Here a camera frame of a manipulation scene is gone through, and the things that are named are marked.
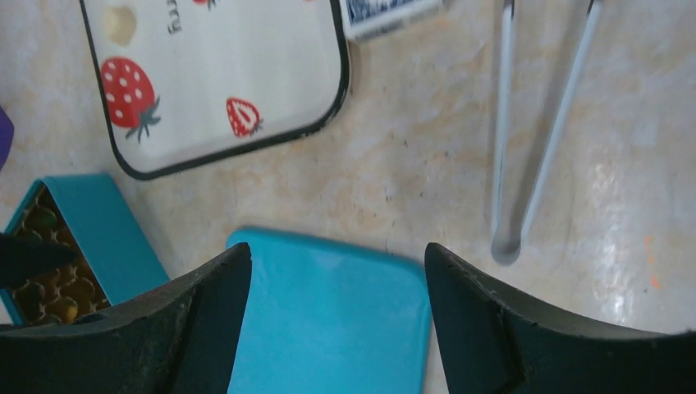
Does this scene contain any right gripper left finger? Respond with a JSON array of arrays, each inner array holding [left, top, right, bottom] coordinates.
[[1, 243, 252, 393]]

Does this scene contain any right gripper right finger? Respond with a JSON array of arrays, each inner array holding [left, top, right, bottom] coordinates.
[[424, 243, 695, 393]]

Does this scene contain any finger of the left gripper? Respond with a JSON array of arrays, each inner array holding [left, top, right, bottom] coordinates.
[[1, 233, 76, 289]]

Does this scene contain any teal box lid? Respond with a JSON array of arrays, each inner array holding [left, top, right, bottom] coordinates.
[[227, 227, 432, 393]]

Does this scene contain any teal chocolate box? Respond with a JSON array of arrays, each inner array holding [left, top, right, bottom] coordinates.
[[1, 174, 169, 325]]

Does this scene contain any strawberry pattern white tray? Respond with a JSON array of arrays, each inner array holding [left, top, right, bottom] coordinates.
[[80, 1, 350, 180]]

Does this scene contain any blue playing card deck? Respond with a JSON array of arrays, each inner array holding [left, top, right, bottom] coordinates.
[[339, 0, 446, 42]]

